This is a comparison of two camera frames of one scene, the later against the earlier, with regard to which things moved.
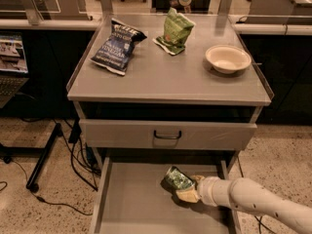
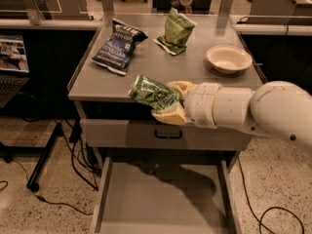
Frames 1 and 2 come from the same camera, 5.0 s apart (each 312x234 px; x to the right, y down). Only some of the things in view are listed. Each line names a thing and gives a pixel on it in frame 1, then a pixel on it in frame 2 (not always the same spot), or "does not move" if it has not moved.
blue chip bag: (116, 49) does not move
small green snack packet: (177, 178) → (152, 92)
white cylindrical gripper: (207, 188) → (201, 103)
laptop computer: (14, 71) does not move
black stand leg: (6, 154) does not move
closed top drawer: (126, 135) does not move
